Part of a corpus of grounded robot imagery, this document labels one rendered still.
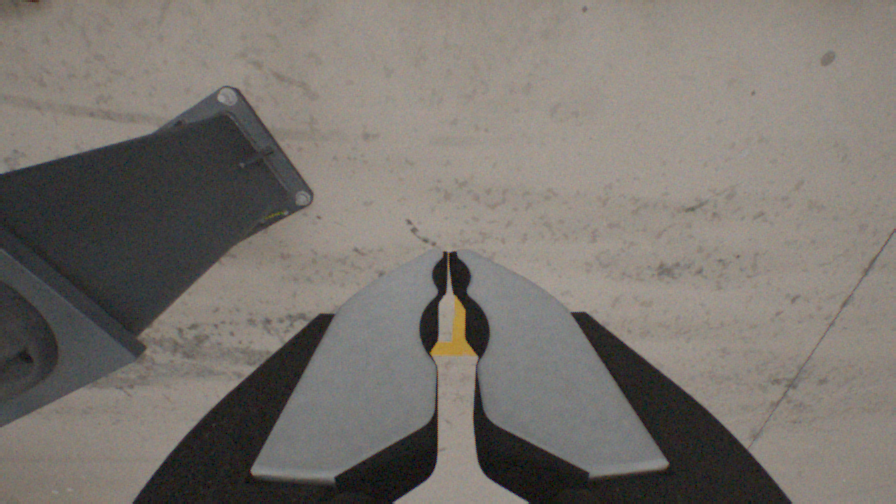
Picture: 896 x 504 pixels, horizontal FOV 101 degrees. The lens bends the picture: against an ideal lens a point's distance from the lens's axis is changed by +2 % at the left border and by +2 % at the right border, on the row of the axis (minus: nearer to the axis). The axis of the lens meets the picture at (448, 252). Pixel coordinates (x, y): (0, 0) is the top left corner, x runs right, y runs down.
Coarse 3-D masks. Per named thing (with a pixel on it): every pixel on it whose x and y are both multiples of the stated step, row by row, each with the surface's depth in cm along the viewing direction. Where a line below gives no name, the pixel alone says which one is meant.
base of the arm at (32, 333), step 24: (0, 288) 38; (0, 312) 38; (24, 312) 39; (0, 336) 37; (24, 336) 39; (48, 336) 41; (0, 360) 38; (24, 360) 41; (48, 360) 42; (0, 384) 39; (24, 384) 41
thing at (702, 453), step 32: (576, 320) 9; (608, 352) 8; (640, 384) 7; (672, 384) 7; (640, 416) 6; (672, 416) 6; (704, 416) 6; (672, 448) 6; (704, 448) 6; (736, 448) 6; (608, 480) 6; (640, 480) 5; (672, 480) 5; (704, 480) 5; (736, 480) 5; (768, 480) 5
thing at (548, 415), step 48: (480, 288) 10; (528, 288) 10; (480, 336) 9; (528, 336) 8; (576, 336) 8; (480, 384) 7; (528, 384) 7; (576, 384) 7; (480, 432) 7; (528, 432) 6; (576, 432) 6; (624, 432) 6; (528, 480) 6; (576, 480) 6
